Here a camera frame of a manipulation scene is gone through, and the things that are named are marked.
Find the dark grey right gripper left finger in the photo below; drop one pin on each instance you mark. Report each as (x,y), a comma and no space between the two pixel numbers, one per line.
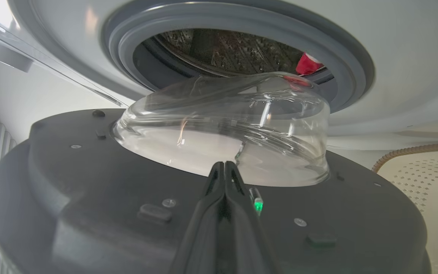
(207,228)

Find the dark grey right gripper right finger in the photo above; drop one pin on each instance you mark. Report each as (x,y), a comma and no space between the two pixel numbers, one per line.
(242,236)

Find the dark washing machine door with glass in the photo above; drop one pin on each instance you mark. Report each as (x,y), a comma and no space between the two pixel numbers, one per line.
(89,228)

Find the red and white garment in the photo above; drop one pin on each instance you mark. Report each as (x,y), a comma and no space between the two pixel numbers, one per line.
(307,64)

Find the cream perforated laundry basket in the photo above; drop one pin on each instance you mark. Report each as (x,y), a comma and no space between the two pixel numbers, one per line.
(432,182)

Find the white front-load washing machine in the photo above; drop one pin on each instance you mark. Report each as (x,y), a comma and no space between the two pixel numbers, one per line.
(413,57)

